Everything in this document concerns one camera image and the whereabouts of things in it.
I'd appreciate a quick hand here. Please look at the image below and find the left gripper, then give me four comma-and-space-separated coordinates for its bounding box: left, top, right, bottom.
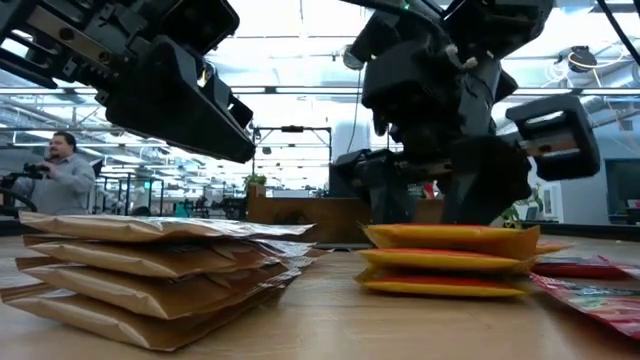
0, 0, 256, 164

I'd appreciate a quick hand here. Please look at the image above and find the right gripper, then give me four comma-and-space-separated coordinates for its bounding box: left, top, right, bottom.
328, 49, 601, 226

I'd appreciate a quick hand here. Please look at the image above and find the wooden tea organizer box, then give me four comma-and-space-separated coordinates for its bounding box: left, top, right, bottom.
246, 183, 446, 245

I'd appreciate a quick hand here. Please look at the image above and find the green background plant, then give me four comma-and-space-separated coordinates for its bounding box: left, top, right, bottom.
242, 173, 268, 194

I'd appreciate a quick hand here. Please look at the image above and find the green plant in white pot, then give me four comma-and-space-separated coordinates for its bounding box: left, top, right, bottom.
499, 183, 545, 230

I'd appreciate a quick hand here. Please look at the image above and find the person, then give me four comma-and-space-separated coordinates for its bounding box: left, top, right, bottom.
8, 130, 97, 217

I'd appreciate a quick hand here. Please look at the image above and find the large black screen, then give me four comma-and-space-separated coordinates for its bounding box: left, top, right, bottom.
604, 158, 640, 225

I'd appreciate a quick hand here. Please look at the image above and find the black background rig frame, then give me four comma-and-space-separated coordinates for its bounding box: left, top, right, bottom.
251, 124, 334, 176

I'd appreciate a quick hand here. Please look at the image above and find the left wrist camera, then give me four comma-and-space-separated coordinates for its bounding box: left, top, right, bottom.
159, 0, 241, 56

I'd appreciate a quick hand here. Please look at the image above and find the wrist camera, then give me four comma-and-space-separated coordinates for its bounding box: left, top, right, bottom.
159, 0, 241, 56
360, 39, 452, 110

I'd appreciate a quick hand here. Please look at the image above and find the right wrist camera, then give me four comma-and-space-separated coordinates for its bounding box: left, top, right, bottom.
360, 39, 452, 110

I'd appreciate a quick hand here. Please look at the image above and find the black ceiling cable reel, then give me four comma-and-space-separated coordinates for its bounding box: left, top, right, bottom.
566, 44, 600, 75
342, 43, 368, 71

